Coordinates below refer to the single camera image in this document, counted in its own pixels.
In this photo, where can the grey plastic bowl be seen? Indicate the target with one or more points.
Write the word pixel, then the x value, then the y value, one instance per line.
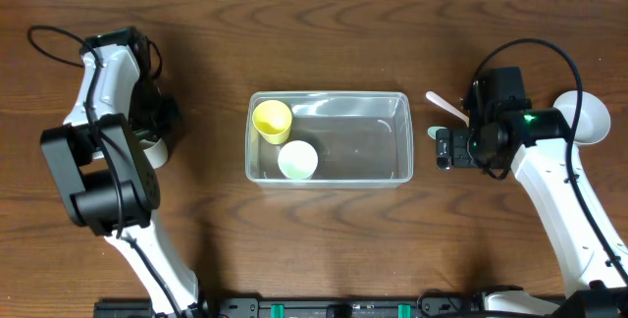
pixel 594 122

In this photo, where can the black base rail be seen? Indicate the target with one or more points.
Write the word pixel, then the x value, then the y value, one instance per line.
pixel 429 305

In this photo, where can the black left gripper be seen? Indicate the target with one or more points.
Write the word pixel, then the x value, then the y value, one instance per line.
pixel 165 125

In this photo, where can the grey plastic cup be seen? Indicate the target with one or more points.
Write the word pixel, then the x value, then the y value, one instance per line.
pixel 156 152

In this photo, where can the pink plastic fork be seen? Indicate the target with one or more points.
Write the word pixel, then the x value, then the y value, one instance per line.
pixel 442 103

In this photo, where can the yellow plastic cup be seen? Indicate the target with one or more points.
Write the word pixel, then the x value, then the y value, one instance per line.
pixel 273 119

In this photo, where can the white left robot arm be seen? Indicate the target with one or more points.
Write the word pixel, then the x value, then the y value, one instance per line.
pixel 103 160

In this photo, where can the clear plastic container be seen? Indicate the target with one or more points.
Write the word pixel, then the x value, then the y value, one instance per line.
pixel 364 139

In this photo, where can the cream white plastic cup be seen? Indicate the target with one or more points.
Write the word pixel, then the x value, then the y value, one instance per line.
pixel 298 160

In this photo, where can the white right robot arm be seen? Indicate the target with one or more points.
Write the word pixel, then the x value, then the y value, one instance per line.
pixel 540 148

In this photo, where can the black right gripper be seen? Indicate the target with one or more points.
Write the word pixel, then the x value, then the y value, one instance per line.
pixel 462 155

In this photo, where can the mint green plastic spoon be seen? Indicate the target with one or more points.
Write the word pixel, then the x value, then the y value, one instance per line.
pixel 432 131

